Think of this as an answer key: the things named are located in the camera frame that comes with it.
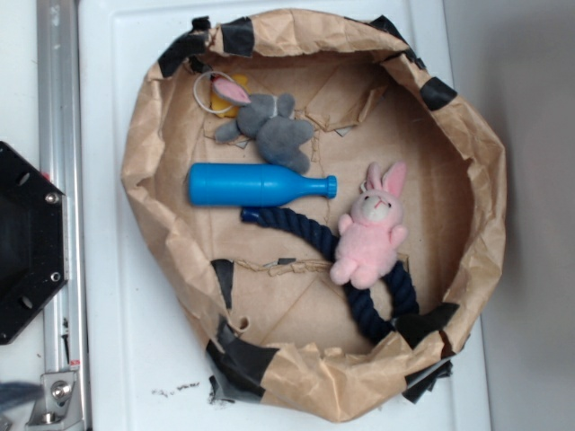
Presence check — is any pink plush bunny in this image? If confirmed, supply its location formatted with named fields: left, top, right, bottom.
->
left=330, top=162, right=408, bottom=289

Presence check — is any grey plush bunny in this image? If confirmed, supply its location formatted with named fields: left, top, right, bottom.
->
left=213, top=78, right=314, bottom=174

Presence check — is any blue plastic bottle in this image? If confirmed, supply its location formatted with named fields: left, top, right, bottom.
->
left=188, top=163, right=338, bottom=207

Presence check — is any brown paper bag bin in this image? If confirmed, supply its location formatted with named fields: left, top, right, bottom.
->
left=121, top=9, right=507, bottom=422

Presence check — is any yellow toy with ring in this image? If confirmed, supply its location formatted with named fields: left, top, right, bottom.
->
left=192, top=71, right=250, bottom=118

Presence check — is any dark blue rope toy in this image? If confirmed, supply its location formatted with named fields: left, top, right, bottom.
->
left=240, top=207, right=420, bottom=344

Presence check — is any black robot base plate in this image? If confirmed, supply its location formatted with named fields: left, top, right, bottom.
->
left=0, top=142, right=66, bottom=346

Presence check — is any aluminium extrusion rail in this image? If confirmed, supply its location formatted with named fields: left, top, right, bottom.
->
left=36, top=1, right=93, bottom=430

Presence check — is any metal corner bracket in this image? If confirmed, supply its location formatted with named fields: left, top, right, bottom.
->
left=25, top=371, right=83, bottom=430

